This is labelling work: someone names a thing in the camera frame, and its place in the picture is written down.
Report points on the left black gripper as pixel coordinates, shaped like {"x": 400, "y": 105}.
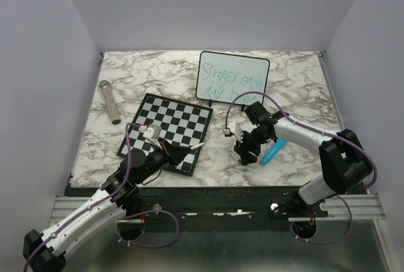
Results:
{"x": 172, "y": 153}

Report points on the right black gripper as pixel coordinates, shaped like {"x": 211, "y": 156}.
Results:
{"x": 242, "y": 149}

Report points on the white green marker pen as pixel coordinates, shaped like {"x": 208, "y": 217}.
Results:
{"x": 197, "y": 146}

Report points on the black framed whiteboard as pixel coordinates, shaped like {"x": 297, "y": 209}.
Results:
{"x": 227, "y": 78}

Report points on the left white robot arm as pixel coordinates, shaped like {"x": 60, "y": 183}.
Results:
{"x": 117, "y": 198}

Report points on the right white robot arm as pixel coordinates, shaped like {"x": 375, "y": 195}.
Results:
{"x": 343, "y": 161}

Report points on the blue cylindrical tube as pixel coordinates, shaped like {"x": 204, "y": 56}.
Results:
{"x": 273, "y": 151}

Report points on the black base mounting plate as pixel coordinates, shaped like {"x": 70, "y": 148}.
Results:
{"x": 230, "y": 209}

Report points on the glittery silver tube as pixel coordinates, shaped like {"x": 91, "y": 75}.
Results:
{"x": 110, "y": 103}

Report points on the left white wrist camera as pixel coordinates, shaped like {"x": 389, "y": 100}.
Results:
{"x": 151, "y": 132}

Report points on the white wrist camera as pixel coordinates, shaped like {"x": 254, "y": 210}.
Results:
{"x": 233, "y": 129}
{"x": 151, "y": 132}

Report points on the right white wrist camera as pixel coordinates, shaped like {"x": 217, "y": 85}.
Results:
{"x": 233, "y": 129}

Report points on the wire whiteboard stand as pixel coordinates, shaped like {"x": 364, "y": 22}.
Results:
{"x": 210, "y": 103}

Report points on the aluminium frame rail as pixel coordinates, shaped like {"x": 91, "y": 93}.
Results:
{"x": 359, "y": 207}

